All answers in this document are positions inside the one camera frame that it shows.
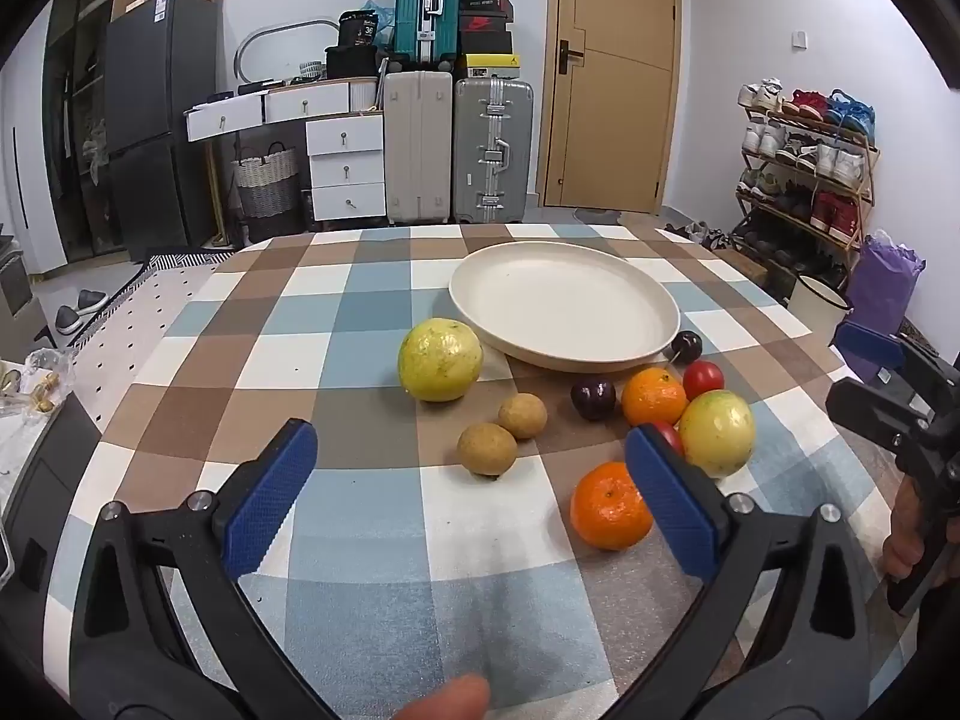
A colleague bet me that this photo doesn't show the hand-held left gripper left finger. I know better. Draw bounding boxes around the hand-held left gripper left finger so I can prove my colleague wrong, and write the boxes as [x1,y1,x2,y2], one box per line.
[71,418,335,720]

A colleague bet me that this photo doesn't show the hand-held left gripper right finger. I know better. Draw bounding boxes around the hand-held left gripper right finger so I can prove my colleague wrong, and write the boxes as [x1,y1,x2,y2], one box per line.
[604,424,878,720]

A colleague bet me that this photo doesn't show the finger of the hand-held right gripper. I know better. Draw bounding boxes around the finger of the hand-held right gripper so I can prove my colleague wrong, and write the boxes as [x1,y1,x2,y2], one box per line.
[825,377,935,458]
[834,321,960,421]

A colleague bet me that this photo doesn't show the orange mandarin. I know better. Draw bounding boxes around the orange mandarin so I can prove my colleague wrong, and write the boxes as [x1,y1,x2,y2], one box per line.
[621,364,689,427]
[570,462,655,550]

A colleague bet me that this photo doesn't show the small yellow guava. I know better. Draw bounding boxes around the small yellow guava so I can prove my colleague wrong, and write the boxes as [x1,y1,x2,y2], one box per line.
[679,388,757,478]

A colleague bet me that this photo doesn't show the brown longan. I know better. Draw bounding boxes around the brown longan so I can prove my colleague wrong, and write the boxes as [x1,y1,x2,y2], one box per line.
[498,393,548,440]
[457,422,518,476]

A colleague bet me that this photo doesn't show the large yellow guava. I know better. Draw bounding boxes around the large yellow guava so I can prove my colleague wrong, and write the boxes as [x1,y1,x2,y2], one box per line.
[397,319,485,403]

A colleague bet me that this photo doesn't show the cream round plate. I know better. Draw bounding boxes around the cream round plate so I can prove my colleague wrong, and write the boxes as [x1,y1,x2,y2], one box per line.
[448,241,682,372]

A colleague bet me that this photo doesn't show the person's right hand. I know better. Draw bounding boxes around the person's right hand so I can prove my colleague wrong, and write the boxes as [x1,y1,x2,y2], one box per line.
[881,476,931,586]

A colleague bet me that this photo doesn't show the person's left hand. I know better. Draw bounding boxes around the person's left hand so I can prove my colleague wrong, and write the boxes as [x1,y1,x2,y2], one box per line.
[390,673,492,720]

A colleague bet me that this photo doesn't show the dark patterned bag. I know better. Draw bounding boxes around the dark patterned bag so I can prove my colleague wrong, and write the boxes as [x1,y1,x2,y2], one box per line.
[896,315,938,353]

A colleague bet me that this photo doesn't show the purple bag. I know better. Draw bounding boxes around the purple bag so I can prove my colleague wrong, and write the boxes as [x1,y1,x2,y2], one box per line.
[847,232,925,380]

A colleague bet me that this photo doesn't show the white enamel bucket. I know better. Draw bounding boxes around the white enamel bucket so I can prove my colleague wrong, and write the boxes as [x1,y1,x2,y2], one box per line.
[786,274,854,331]

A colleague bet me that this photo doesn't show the wooden shoe rack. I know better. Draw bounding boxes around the wooden shoe rack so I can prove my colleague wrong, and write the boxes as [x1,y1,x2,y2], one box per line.
[733,82,880,293]

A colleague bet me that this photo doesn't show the checked tablecloth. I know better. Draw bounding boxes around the checked tablecloth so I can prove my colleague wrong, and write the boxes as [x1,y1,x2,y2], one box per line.
[41,221,901,720]

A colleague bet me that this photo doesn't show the collection of shoes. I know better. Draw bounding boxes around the collection of shoes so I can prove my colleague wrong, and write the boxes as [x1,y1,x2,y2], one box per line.
[736,79,877,275]

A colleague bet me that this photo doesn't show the pair of floor shoes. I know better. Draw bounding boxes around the pair of floor shoes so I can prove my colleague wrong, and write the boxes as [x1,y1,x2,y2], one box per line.
[664,221,732,250]

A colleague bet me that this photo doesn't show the white dotted mat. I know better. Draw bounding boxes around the white dotted mat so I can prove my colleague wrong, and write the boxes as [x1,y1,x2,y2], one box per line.
[71,262,226,428]

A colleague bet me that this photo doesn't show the black white striped mat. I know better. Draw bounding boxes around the black white striped mat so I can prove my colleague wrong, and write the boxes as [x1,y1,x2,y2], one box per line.
[142,249,241,275]

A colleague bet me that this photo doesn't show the clear plastic bag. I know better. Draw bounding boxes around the clear plastic bag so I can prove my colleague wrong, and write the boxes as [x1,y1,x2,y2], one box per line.
[0,349,72,417]

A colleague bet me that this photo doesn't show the striped woven basket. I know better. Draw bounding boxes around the striped woven basket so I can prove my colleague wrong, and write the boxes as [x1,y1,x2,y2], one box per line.
[231,142,301,241]

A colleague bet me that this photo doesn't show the white drawer cabinet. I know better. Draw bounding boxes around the white drawer cabinet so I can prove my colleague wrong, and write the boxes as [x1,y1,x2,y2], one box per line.
[184,80,388,223]

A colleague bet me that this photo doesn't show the wooden door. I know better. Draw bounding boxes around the wooden door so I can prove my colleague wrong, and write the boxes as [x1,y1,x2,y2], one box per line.
[536,0,682,215]

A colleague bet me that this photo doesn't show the beige suitcase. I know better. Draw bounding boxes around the beige suitcase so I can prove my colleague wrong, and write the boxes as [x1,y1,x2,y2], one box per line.
[382,71,455,226]

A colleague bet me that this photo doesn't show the dark grey refrigerator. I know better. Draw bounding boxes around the dark grey refrigerator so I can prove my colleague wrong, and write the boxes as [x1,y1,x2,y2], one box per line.
[103,0,226,260]

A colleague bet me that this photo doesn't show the silver suitcase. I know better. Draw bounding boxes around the silver suitcase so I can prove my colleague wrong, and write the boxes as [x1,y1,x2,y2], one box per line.
[452,77,535,224]

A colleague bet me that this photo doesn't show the dark wardrobe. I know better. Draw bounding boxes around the dark wardrobe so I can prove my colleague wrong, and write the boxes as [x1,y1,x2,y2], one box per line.
[41,0,113,263]

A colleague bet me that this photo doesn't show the black storage box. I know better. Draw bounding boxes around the black storage box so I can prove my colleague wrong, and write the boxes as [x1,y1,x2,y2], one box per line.
[325,45,380,80]

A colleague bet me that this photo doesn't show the curved metal tube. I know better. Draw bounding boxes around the curved metal tube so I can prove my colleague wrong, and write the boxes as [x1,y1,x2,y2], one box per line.
[234,17,338,83]

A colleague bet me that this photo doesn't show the black printed bag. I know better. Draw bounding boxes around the black printed bag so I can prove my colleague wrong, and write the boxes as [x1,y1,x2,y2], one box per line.
[337,10,380,46]

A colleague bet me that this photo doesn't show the blue plastic bag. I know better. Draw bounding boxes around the blue plastic bag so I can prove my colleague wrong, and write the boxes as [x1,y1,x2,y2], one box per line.
[362,0,396,46]

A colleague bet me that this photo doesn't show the black red shoe box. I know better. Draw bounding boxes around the black red shoe box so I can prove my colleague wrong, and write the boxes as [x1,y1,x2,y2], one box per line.
[459,0,515,56]

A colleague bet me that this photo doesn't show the teal suitcase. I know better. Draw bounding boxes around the teal suitcase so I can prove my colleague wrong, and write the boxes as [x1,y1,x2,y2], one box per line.
[395,0,461,68]

